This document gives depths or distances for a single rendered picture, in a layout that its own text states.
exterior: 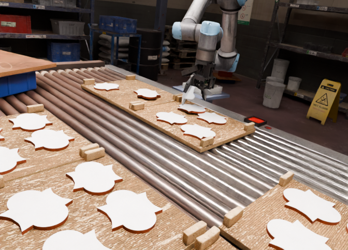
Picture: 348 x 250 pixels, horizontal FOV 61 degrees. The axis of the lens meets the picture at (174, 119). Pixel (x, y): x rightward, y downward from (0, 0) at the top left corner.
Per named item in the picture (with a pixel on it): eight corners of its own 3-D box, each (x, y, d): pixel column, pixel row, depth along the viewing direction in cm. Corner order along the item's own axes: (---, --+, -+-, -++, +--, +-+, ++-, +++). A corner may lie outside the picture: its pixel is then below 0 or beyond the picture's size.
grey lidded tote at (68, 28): (75, 32, 560) (75, 19, 551) (85, 35, 538) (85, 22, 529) (49, 31, 526) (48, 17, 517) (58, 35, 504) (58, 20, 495)
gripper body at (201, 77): (201, 92, 124) (207, 63, 119) (187, 85, 129) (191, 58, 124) (213, 90, 129) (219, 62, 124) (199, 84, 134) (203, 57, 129)
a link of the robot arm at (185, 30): (199, -26, 158) (169, 23, 128) (219, -25, 155) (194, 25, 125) (199, -4, 167) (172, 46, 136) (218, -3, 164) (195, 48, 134)
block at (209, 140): (209, 142, 106) (211, 135, 105) (214, 144, 105) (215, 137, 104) (199, 146, 102) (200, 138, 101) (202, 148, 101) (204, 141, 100)
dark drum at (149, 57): (146, 73, 596) (150, 27, 564) (164, 81, 555) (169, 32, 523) (120, 75, 560) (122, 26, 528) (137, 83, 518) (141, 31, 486)
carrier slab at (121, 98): (134, 81, 177) (134, 78, 177) (184, 101, 151) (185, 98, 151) (80, 87, 153) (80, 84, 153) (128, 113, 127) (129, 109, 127)
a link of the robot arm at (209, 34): (222, 23, 122) (219, 24, 114) (217, 49, 126) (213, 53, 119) (204, 19, 124) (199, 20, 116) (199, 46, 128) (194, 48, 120)
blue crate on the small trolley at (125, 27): (115, 29, 498) (116, 15, 491) (137, 33, 472) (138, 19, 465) (97, 29, 469) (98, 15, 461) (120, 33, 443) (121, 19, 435)
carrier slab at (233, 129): (185, 102, 150) (185, 99, 150) (255, 132, 124) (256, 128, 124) (128, 113, 127) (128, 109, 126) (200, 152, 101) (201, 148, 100)
